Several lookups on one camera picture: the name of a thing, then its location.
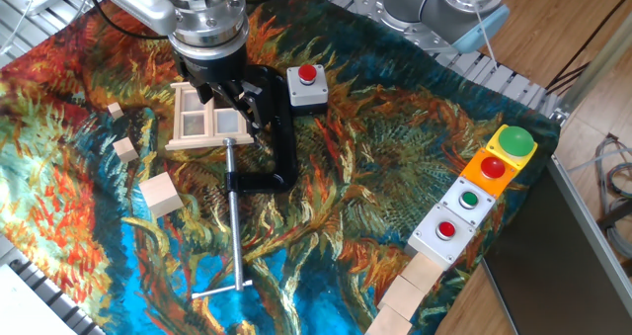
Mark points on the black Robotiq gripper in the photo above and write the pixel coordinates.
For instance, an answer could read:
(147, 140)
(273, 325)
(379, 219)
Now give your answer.
(212, 68)

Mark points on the small wooden sliding window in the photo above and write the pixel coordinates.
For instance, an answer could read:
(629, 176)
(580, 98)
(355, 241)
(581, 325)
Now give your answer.
(197, 138)

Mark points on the black C-clamp with silver screw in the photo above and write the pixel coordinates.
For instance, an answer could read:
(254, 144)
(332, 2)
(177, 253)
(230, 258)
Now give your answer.
(284, 142)

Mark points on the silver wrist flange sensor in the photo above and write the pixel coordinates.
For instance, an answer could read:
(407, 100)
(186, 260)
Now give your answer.
(212, 24)

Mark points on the grey box red button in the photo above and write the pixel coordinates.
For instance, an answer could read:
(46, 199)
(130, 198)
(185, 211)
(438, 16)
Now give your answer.
(306, 94)
(446, 230)

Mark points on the small wooden cube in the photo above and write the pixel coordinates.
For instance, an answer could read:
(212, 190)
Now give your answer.
(115, 110)

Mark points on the medium wooden cube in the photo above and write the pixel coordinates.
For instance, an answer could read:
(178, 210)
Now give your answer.
(125, 149)

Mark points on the large wooden cube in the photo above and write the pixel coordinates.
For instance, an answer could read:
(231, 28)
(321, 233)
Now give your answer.
(160, 194)

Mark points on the colourful painted cloth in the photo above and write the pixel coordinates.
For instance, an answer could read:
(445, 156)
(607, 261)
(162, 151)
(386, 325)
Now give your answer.
(345, 177)

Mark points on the grey box green button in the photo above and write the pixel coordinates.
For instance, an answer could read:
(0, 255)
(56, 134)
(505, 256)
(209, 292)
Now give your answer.
(469, 200)

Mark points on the white zip tie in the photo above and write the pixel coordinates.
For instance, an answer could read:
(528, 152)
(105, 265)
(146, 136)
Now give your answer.
(480, 21)

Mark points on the orange box red button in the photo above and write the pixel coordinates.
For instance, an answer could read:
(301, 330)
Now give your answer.
(493, 168)

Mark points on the yellow box green mushroom button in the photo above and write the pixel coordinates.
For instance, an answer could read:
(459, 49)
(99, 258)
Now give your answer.
(516, 141)

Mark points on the white board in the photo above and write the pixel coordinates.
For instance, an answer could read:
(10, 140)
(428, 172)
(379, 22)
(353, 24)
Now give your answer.
(20, 310)

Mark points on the dark panel with aluminium edge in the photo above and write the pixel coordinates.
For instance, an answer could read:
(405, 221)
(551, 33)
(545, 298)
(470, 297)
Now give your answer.
(543, 256)

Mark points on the aluminium frame post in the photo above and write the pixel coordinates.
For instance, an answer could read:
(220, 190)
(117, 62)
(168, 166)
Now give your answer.
(592, 70)

